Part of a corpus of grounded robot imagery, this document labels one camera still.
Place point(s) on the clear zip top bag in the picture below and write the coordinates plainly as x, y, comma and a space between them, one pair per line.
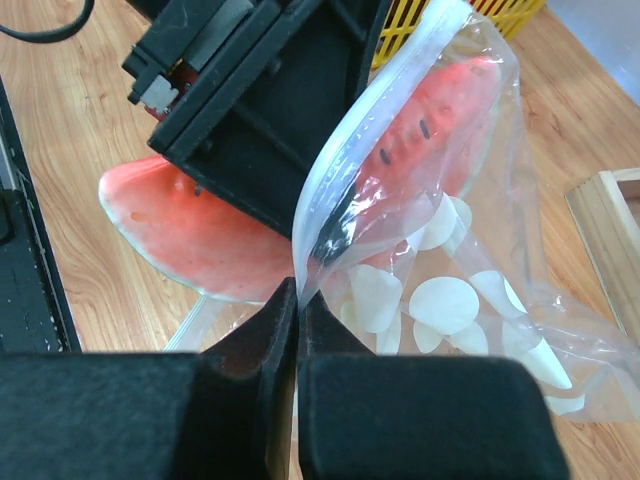
463, 271

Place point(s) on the red watermelon slice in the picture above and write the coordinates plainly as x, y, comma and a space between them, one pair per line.
203, 242

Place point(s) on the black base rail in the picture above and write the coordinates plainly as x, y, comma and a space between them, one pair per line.
35, 313

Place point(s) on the wooden clothes rack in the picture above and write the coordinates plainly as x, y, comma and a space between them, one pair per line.
605, 208

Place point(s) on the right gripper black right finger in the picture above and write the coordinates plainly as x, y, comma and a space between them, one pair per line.
364, 416

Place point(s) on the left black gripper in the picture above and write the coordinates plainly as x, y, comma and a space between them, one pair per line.
246, 93

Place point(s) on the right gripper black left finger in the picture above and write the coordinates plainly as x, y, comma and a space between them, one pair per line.
224, 413

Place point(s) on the yellow plastic basket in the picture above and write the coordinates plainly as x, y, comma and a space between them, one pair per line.
441, 20

